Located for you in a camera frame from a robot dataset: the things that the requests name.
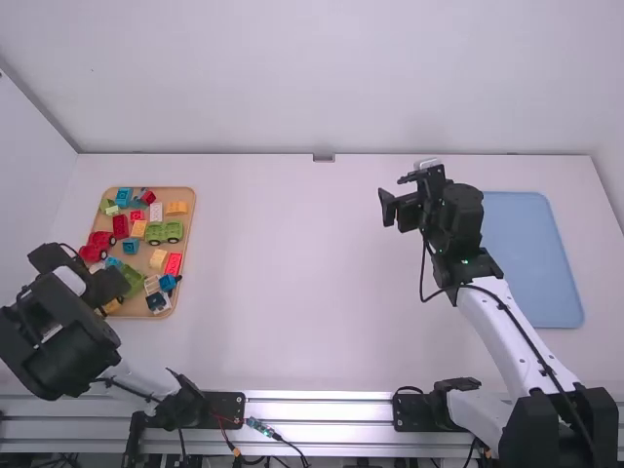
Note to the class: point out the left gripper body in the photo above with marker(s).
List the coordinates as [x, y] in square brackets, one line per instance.
[46, 256]

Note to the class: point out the silver rails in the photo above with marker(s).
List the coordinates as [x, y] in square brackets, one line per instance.
[317, 414]

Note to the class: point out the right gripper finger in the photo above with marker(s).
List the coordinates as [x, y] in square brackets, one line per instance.
[388, 207]

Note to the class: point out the pale yellow toy brick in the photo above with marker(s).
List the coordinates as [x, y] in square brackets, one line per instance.
[158, 258]

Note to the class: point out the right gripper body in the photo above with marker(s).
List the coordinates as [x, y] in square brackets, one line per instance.
[419, 205]

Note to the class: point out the yellow toy car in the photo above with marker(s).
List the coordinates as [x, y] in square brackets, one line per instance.
[112, 306]

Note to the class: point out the red toy brick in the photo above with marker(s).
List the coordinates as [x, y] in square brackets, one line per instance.
[148, 197]
[137, 215]
[173, 263]
[120, 226]

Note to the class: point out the clear toy brick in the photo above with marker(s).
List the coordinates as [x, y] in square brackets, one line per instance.
[152, 284]

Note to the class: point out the turquoise toy brick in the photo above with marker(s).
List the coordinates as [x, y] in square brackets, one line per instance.
[114, 262]
[130, 246]
[124, 197]

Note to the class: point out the blue mat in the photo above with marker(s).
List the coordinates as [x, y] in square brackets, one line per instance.
[536, 253]

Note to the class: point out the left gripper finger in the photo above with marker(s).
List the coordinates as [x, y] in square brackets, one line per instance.
[112, 285]

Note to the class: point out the lime green toy brick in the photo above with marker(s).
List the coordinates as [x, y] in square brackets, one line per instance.
[135, 279]
[109, 206]

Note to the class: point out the blue toy brick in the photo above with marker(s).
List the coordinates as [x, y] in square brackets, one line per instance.
[168, 283]

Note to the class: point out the green toy car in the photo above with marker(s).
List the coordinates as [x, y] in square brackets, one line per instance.
[165, 233]

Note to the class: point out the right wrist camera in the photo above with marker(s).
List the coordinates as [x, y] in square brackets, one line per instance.
[427, 163]

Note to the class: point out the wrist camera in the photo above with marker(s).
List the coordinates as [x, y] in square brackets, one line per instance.
[427, 163]
[70, 280]

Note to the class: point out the orange toy brick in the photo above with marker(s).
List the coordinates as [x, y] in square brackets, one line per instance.
[176, 208]

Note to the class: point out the tan tray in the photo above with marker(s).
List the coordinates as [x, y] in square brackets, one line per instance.
[134, 307]

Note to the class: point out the red toy car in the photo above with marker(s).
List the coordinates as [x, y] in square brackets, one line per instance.
[96, 246]

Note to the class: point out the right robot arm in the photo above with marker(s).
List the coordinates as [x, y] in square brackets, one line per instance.
[492, 322]

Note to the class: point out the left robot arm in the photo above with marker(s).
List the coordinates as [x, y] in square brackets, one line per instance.
[58, 351]

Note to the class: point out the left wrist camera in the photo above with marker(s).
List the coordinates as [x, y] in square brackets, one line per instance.
[70, 280]

